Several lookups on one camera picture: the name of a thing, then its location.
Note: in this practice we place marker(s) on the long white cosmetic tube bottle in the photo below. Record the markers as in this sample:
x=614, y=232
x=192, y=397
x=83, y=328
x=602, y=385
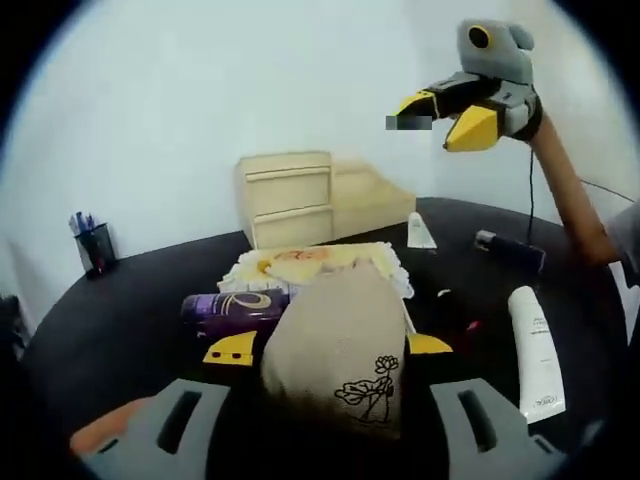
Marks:
x=537, y=350

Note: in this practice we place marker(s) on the black office chair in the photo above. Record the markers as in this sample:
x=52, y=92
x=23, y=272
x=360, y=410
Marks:
x=11, y=325

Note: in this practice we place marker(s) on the dark blue cosmetic spray bottle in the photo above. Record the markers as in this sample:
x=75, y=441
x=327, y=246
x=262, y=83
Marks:
x=515, y=252

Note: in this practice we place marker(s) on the short white cosmetic tube bottle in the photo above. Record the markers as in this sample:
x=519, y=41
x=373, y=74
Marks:
x=420, y=235

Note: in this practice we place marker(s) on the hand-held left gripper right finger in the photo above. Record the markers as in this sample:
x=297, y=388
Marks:
x=490, y=430

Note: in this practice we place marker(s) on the person's left hand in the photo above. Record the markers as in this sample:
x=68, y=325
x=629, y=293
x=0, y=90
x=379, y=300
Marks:
x=102, y=427

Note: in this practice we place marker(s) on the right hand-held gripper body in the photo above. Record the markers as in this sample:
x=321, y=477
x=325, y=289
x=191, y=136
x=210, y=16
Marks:
x=500, y=55

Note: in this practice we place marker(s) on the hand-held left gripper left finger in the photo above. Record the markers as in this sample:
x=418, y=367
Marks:
x=150, y=440

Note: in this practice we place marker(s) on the cream drawer organizer box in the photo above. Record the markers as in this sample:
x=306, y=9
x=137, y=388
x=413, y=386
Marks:
x=370, y=200

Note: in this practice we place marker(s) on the small red item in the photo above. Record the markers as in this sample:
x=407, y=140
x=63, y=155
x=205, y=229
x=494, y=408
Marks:
x=475, y=327

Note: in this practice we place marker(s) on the black mesh pen holder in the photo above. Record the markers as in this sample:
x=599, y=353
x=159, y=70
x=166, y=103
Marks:
x=95, y=250

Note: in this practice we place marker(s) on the grey shirt sleeve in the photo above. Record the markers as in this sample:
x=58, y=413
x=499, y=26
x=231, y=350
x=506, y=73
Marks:
x=625, y=235

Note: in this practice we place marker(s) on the purple cosmetic bottle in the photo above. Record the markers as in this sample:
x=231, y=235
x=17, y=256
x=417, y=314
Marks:
x=225, y=310

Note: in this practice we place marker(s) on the black table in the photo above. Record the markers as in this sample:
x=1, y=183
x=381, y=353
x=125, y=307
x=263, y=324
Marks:
x=150, y=280

